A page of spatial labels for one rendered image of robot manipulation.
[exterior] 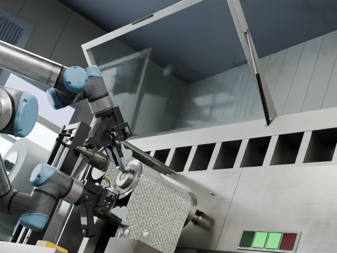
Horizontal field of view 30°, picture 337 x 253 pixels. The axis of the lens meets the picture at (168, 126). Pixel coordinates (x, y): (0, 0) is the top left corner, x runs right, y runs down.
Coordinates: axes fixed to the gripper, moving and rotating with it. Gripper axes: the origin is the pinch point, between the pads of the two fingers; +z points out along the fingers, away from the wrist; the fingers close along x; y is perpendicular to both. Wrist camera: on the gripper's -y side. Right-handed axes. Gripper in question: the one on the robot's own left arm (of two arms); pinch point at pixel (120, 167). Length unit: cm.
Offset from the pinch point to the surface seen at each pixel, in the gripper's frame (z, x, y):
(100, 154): -3.9, 21.6, 6.6
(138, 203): 12.0, -6.6, -2.1
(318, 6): -19, 96, 246
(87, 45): -45, 84, 56
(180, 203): 19.3, -6.7, 13.4
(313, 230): 31, -56, 20
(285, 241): 34, -47, 17
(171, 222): 23.7, -6.6, 7.3
